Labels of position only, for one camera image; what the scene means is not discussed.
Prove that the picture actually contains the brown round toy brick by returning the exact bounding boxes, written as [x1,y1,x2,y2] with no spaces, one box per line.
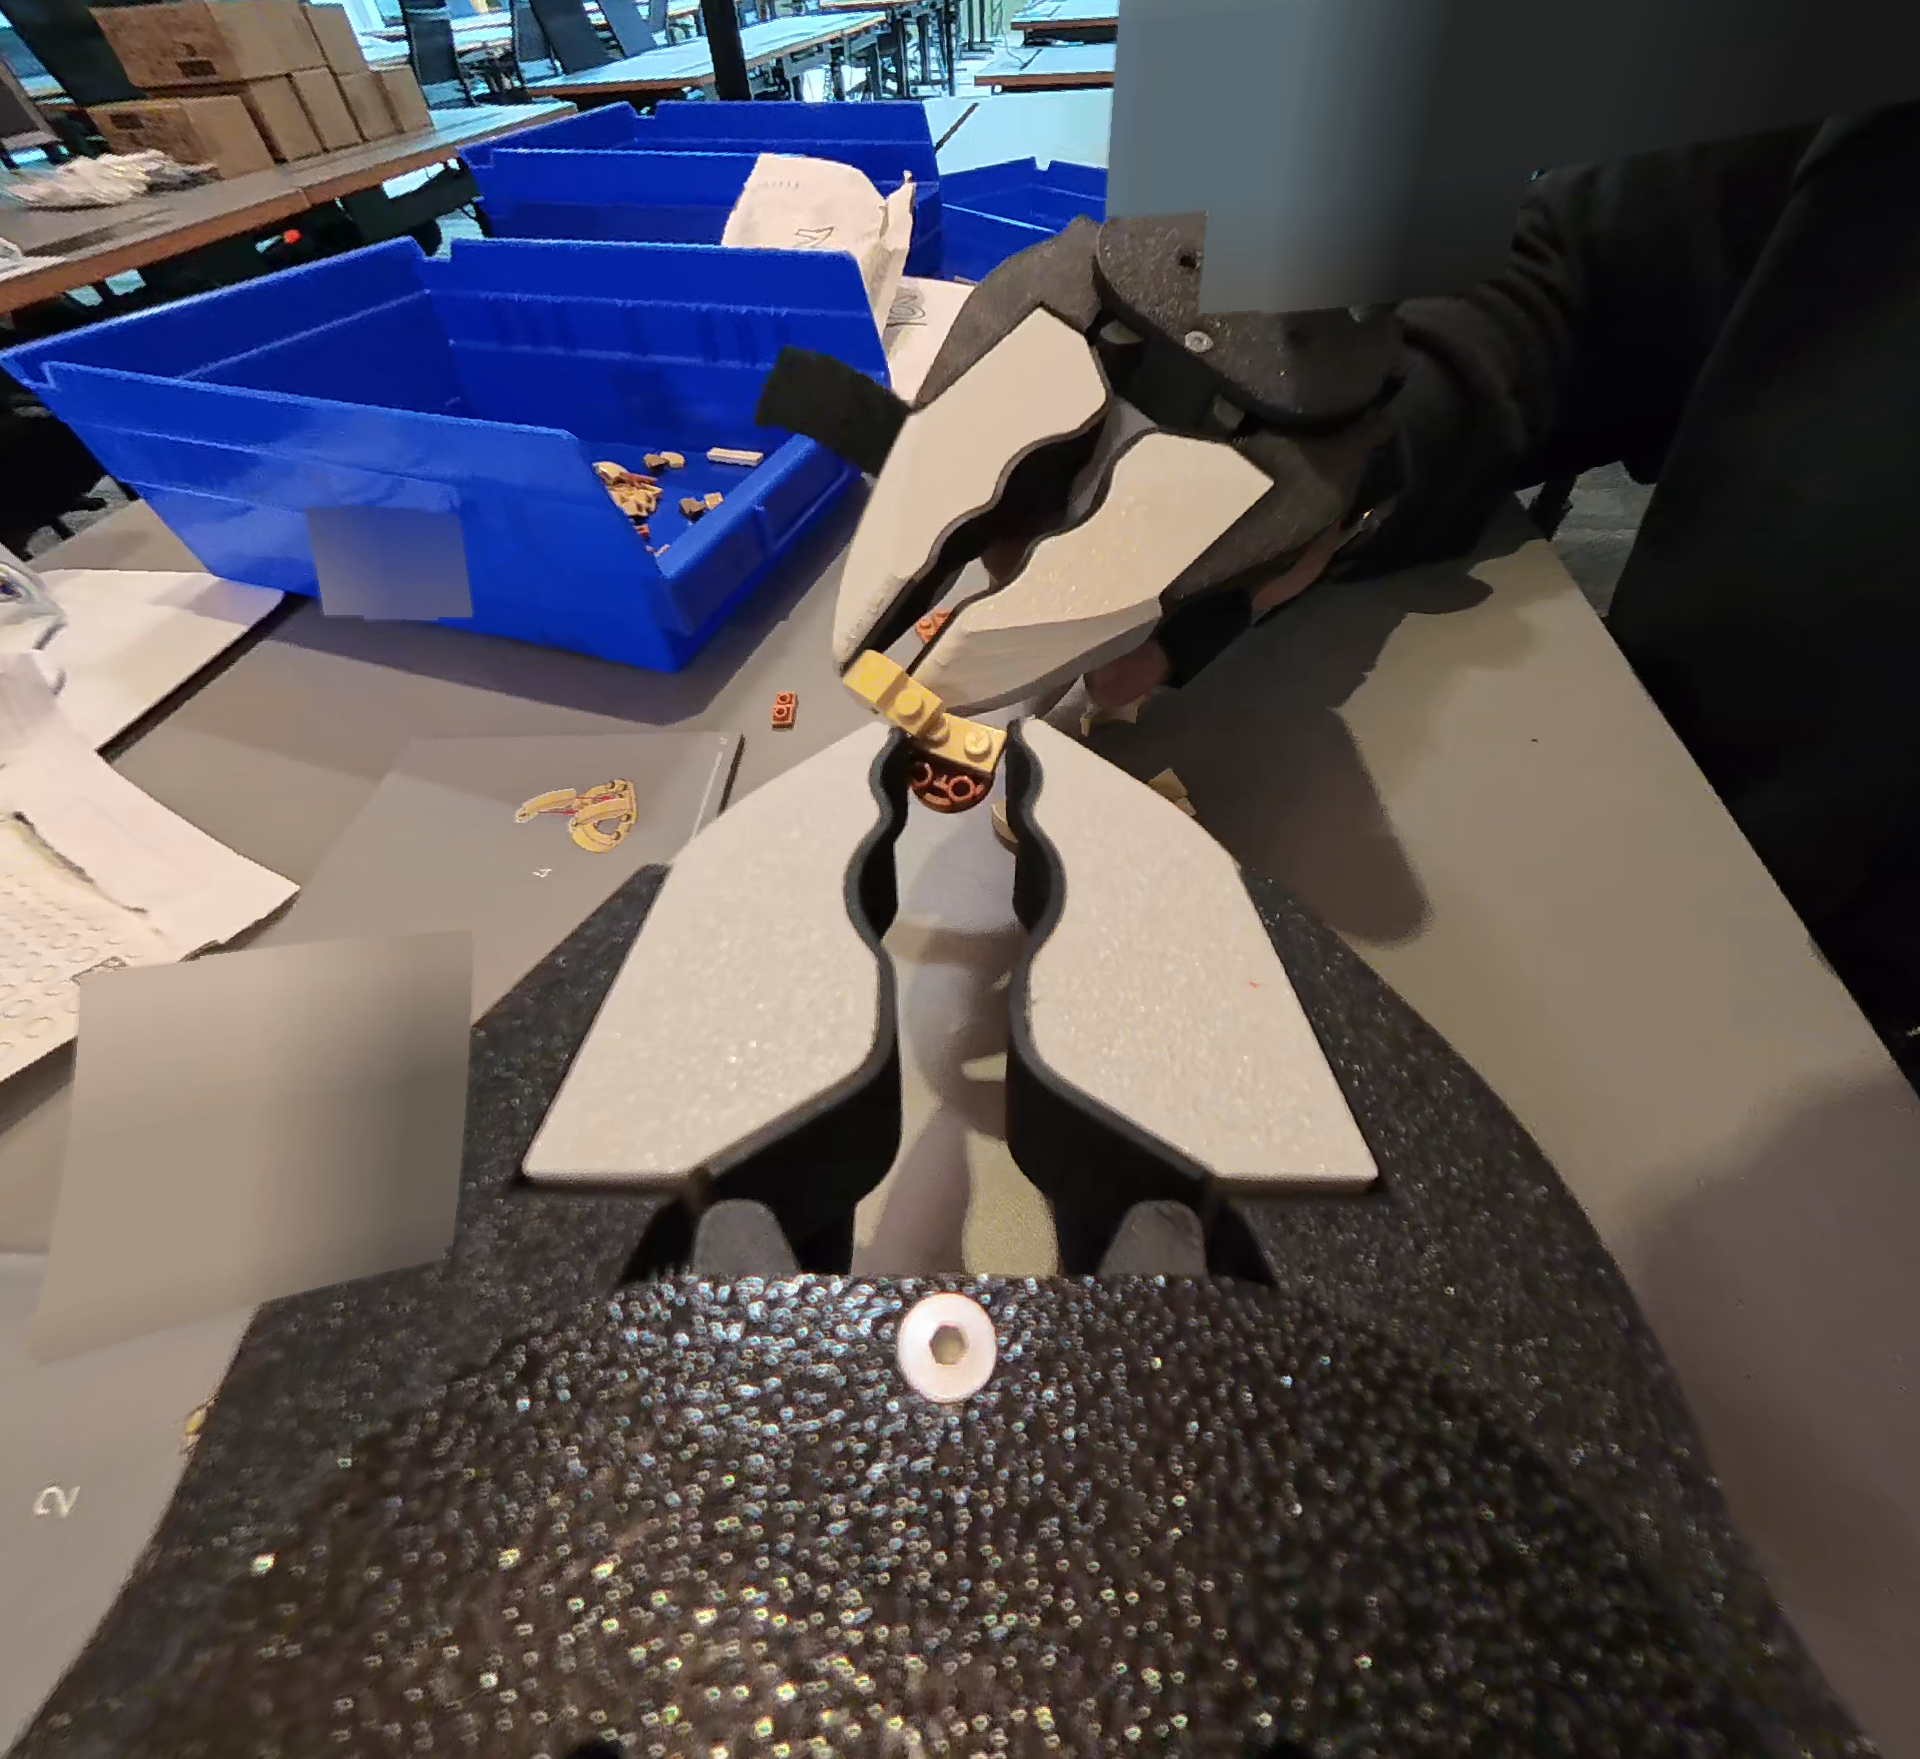
[908,749,1010,819]

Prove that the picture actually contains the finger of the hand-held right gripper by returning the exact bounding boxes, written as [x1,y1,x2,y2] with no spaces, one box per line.
[832,308,1116,673]
[897,431,1280,722]

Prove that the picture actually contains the person's black jacket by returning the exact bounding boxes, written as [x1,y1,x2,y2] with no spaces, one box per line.
[1530,106,1920,1101]

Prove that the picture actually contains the blue plastic bin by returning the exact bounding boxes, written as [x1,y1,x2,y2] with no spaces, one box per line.
[464,101,949,297]
[0,237,881,679]
[922,151,1116,290]

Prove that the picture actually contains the stack of cardboard boxes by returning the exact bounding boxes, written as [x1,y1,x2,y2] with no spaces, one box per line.
[85,0,440,179]

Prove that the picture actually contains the person's right forearm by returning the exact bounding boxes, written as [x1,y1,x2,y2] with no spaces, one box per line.
[1321,156,1831,606]

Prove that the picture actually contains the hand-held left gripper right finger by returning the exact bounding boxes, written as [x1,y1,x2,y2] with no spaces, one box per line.
[1009,724,1386,1274]

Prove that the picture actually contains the yellow plate brick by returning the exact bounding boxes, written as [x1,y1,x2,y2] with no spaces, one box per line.
[841,647,1010,774]

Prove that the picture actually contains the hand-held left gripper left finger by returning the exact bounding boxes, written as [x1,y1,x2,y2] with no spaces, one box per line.
[517,728,905,1269]

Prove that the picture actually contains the pile of small toy bricks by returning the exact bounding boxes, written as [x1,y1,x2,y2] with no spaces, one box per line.
[588,446,771,541]

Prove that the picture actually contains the white printed paper sheet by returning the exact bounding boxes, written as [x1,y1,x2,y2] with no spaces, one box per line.
[0,728,305,1089]

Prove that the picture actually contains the grey instruction booklet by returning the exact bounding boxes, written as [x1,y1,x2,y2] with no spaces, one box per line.
[287,724,742,957]

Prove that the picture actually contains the long wooden desk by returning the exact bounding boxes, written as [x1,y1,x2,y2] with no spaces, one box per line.
[0,99,579,327]

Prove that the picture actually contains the white plastic bag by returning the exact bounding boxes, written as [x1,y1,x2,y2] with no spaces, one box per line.
[719,149,924,327]

